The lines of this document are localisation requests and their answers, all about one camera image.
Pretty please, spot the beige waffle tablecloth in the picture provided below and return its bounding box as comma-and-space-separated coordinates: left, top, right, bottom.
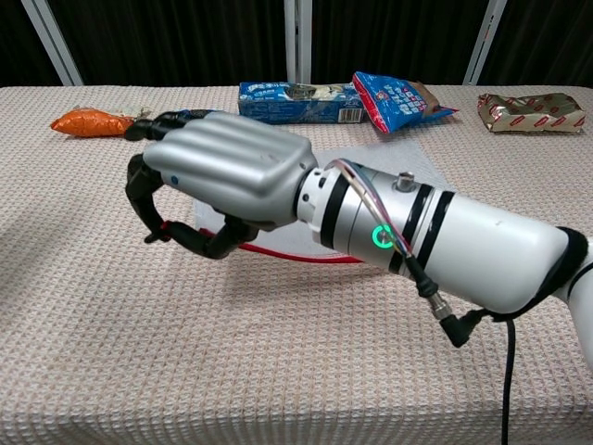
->
0, 84, 593, 445

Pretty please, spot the white frame post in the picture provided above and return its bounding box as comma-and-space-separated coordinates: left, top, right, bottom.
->
462, 0, 509, 86
20, 0, 85, 87
283, 0, 314, 85

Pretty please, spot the long blue cookie box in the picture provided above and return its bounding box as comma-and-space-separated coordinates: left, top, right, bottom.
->
238, 82, 365, 125

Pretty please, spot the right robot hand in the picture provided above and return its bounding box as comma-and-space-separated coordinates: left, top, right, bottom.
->
123, 109, 319, 260

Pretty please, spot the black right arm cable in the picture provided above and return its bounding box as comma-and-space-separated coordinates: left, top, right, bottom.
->
406, 256, 518, 445

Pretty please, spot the gold and red snack packet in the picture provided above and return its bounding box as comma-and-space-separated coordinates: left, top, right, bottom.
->
477, 92, 587, 134

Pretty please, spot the orange snack packet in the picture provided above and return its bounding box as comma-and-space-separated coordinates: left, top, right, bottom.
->
49, 107, 136, 139

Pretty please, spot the blue and red snack bag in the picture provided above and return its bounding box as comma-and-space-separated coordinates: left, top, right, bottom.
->
351, 70, 461, 135

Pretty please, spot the black pleated curtain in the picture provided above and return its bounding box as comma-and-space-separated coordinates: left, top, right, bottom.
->
0, 0, 593, 88

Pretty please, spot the red-edged clear mesh pouch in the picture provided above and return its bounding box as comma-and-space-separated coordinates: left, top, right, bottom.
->
161, 138, 447, 265

